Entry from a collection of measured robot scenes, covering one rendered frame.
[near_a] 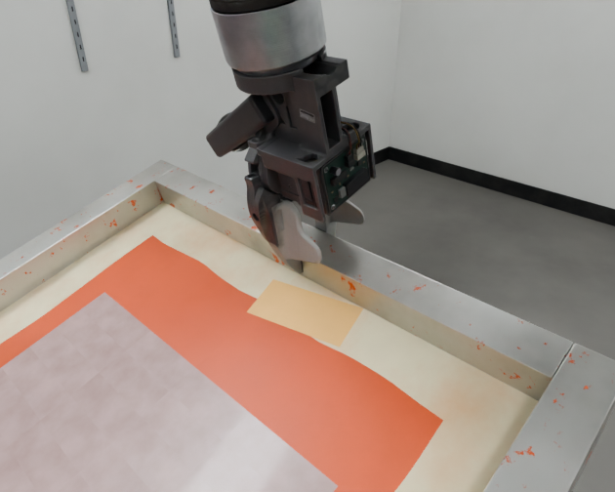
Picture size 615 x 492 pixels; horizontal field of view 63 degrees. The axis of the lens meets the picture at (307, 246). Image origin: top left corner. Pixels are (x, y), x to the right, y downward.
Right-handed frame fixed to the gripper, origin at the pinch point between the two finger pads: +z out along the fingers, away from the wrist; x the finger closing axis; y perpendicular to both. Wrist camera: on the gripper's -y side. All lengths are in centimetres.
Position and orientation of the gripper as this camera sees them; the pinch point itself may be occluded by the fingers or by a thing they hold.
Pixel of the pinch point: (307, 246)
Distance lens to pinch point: 51.0
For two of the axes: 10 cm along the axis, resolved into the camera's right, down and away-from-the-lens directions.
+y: 7.3, 3.5, -5.9
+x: 6.6, -5.8, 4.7
